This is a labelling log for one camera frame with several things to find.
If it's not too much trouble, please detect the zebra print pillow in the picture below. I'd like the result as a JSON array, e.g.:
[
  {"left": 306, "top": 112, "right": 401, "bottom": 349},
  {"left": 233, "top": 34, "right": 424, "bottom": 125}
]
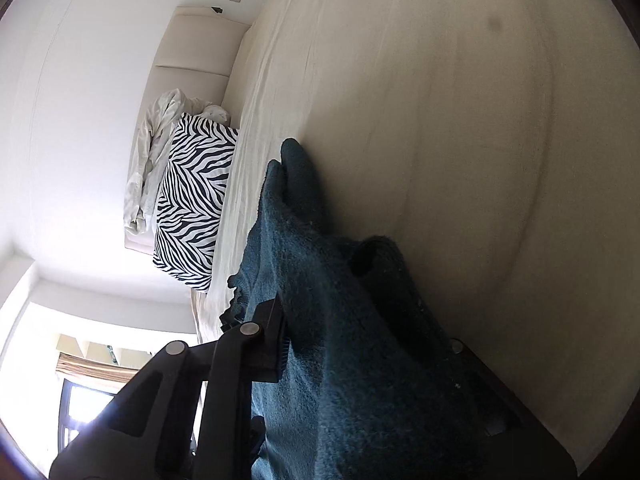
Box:
[{"left": 152, "top": 112, "right": 240, "bottom": 293}]

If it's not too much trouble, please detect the black framed window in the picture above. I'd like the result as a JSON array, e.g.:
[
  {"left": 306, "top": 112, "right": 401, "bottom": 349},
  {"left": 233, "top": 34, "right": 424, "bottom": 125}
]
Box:
[{"left": 59, "top": 379, "right": 127, "bottom": 453}]

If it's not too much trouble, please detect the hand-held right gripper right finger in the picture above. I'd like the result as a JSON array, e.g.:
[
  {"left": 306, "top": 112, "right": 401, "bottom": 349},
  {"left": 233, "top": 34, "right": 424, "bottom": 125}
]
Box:
[{"left": 447, "top": 337, "right": 578, "bottom": 480}]

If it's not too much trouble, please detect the beige curtain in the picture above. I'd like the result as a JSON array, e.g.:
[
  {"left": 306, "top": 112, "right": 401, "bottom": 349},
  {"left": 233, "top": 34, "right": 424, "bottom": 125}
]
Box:
[{"left": 55, "top": 352, "right": 151, "bottom": 386}]

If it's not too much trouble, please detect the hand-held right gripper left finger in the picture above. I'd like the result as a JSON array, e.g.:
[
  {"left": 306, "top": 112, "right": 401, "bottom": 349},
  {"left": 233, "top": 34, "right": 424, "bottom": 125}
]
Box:
[{"left": 49, "top": 296, "right": 291, "bottom": 480}]

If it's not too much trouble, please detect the beige padded headboard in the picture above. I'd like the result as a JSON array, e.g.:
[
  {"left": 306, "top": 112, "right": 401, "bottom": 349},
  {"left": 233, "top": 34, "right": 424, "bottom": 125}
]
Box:
[{"left": 124, "top": 6, "right": 253, "bottom": 252}]

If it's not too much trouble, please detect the bed with beige sheet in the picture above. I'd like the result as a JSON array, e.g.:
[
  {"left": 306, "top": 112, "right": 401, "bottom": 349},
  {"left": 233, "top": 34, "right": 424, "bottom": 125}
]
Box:
[{"left": 190, "top": 0, "right": 640, "bottom": 467}]

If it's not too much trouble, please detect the dark green sweater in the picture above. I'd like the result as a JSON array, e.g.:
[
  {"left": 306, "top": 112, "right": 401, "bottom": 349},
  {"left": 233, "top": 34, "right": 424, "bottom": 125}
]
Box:
[{"left": 219, "top": 137, "right": 516, "bottom": 480}]

